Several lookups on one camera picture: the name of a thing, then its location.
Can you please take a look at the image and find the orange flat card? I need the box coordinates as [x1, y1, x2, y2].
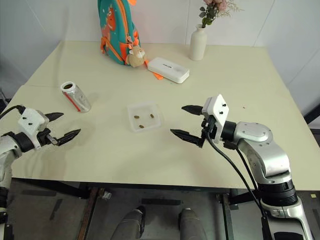
[144, 61, 165, 81]

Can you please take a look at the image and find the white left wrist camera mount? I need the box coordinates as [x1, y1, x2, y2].
[17, 107, 50, 134]

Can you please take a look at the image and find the white rectangular case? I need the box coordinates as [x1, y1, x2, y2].
[146, 57, 191, 85]

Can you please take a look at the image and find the teal orange dinosaur backpack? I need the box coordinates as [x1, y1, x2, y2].
[97, 0, 141, 66]

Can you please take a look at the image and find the black frame beside table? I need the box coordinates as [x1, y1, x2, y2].
[0, 86, 13, 111]
[303, 99, 320, 131]

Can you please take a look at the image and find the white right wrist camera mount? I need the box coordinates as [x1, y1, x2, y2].
[201, 94, 231, 144]

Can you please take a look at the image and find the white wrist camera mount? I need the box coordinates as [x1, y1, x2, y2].
[201, 94, 231, 144]
[17, 107, 50, 134]

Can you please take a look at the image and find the black metal table leg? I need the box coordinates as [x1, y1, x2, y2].
[216, 192, 235, 240]

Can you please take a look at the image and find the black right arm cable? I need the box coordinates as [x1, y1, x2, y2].
[206, 136, 270, 240]
[234, 147, 263, 211]

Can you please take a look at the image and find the white ceramic vase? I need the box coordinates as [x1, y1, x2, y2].
[188, 24, 209, 62]

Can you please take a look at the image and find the black table crossbar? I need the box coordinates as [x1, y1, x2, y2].
[11, 178, 89, 200]
[229, 188, 262, 210]

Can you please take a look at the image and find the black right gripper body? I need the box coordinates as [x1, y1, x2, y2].
[200, 115, 218, 143]

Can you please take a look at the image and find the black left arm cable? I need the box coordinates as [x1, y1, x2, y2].
[0, 104, 26, 119]

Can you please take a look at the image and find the beige plush toy keychain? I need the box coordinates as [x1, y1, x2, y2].
[125, 44, 148, 69]

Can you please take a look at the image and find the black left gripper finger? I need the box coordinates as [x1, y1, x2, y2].
[44, 112, 65, 123]
[56, 128, 82, 147]

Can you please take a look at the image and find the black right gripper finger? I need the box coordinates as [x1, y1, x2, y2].
[181, 104, 204, 116]
[169, 128, 205, 149]

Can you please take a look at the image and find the clear square plastic container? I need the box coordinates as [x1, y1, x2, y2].
[126, 100, 165, 134]

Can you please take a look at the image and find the dark grey rounded leg shape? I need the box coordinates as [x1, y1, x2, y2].
[177, 207, 210, 240]
[115, 205, 147, 240]

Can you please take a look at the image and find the rusty metal table leg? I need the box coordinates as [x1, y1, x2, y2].
[76, 187, 105, 240]

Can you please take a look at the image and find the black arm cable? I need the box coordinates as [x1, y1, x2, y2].
[206, 136, 270, 240]
[0, 104, 26, 119]
[234, 147, 263, 211]

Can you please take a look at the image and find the clear plastic bottle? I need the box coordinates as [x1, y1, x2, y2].
[60, 81, 92, 114]

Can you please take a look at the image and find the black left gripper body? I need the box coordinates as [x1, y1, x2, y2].
[37, 127, 59, 147]

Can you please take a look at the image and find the pink green flower bouquet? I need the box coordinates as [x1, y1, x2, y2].
[199, 0, 245, 29]

